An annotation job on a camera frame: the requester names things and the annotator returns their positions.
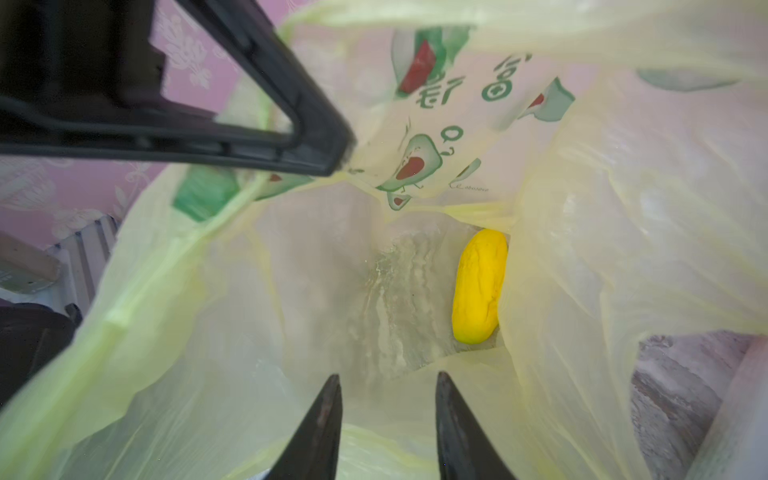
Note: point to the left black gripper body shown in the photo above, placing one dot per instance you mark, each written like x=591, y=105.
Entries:
x=54, y=50

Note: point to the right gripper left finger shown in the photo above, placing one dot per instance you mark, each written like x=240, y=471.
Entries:
x=312, y=452

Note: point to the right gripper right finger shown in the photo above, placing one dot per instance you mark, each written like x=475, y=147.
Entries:
x=464, y=450

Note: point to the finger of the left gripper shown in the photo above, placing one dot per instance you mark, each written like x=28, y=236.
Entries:
x=319, y=141

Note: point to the small yellow fruit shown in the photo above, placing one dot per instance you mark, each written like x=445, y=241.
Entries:
x=479, y=281

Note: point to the yellow-green plastic bag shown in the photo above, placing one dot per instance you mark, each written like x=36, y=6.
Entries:
x=621, y=148

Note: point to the white plastic basket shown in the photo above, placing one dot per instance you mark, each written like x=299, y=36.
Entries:
x=735, y=446

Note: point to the aluminium mounting rail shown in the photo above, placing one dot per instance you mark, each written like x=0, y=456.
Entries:
x=82, y=258

